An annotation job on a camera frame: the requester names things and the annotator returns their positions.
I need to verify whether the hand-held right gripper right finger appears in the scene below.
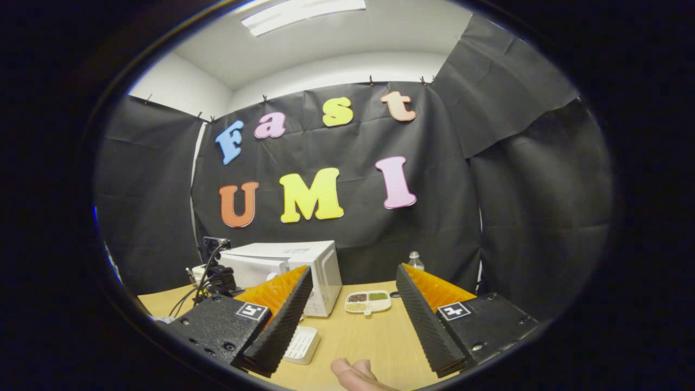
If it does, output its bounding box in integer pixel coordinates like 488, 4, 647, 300
395, 263, 541, 379

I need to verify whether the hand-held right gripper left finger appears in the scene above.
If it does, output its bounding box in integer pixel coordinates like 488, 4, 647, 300
162, 265, 314, 379

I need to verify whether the white microwave oven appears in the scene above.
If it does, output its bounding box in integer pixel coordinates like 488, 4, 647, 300
219, 241, 343, 318

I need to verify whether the white rectangular tray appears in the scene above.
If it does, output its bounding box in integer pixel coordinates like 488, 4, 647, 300
282, 326, 321, 365

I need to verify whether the white sectioned grain dish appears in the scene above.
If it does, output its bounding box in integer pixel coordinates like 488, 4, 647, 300
345, 290, 392, 317

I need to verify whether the black backdrop cloth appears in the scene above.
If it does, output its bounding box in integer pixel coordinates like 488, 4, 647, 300
93, 14, 614, 321

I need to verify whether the row of black cloth clips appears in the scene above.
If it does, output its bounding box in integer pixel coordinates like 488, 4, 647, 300
144, 34, 465, 123

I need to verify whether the ceiling light panel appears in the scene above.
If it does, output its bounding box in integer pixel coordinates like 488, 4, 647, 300
242, 0, 367, 37

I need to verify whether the black cable bundle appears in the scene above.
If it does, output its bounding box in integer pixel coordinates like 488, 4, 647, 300
168, 244, 226, 318

